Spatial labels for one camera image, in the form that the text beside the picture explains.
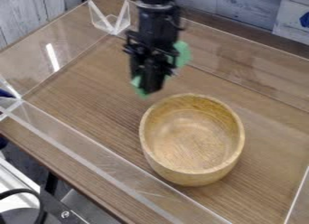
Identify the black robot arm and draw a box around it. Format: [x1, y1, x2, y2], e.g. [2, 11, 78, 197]
[123, 0, 182, 95]

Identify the brown wooden bowl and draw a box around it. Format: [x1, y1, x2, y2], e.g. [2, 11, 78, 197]
[139, 93, 245, 187]

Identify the clear acrylic corner bracket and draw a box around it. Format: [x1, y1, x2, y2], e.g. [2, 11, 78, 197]
[87, 0, 130, 36]

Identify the black table leg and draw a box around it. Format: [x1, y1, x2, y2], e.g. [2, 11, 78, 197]
[44, 173, 59, 195]

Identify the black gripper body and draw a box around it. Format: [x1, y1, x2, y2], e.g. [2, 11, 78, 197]
[121, 0, 182, 69]

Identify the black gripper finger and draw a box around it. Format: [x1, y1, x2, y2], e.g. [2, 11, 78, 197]
[142, 58, 171, 94]
[130, 53, 145, 79]

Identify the green rectangular block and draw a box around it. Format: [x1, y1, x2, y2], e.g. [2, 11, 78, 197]
[130, 41, 192, 98]

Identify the black cable loop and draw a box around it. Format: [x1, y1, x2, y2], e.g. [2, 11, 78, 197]
[0, 188, 48, 224]

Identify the metal plate with screw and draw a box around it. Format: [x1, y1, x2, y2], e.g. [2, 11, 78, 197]
[42, 191, 90, 224]

